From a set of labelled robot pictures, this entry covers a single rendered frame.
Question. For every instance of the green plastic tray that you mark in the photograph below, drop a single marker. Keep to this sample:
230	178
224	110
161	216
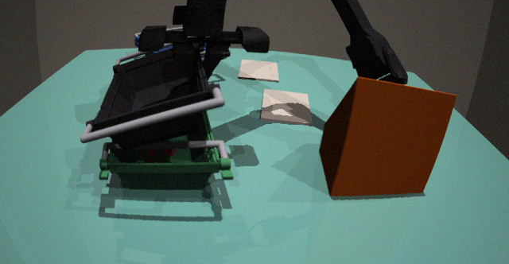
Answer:
186	169

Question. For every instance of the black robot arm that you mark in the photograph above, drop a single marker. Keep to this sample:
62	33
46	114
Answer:
369	51

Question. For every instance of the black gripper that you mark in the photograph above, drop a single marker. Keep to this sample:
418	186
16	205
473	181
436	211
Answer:
204	22

